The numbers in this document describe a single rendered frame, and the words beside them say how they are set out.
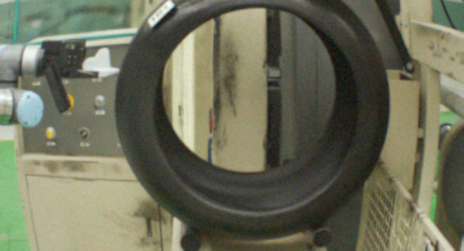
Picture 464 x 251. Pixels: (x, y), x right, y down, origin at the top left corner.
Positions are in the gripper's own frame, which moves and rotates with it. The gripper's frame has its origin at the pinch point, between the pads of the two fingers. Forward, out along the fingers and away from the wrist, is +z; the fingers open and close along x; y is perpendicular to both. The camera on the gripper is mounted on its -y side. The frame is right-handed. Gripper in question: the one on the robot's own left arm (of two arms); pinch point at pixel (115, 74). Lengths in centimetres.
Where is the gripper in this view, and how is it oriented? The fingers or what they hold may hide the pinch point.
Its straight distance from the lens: 148.4
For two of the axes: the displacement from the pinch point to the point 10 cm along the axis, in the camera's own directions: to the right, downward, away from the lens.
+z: 9.9, 1.0, 0.6
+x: -0.4, -2.2, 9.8
